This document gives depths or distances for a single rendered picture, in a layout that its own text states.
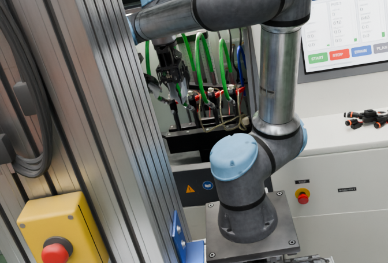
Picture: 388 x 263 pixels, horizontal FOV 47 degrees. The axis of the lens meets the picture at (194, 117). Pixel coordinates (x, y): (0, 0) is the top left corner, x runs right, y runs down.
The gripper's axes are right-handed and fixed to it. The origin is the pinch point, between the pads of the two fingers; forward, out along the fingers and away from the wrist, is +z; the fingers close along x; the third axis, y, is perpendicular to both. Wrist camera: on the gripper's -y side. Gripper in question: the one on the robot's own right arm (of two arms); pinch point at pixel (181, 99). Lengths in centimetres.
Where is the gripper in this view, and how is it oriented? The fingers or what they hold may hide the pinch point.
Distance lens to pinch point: 144.0
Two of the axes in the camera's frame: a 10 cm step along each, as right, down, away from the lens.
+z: 2.2, 8.7, 4.3
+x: 9.7, -1.3, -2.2
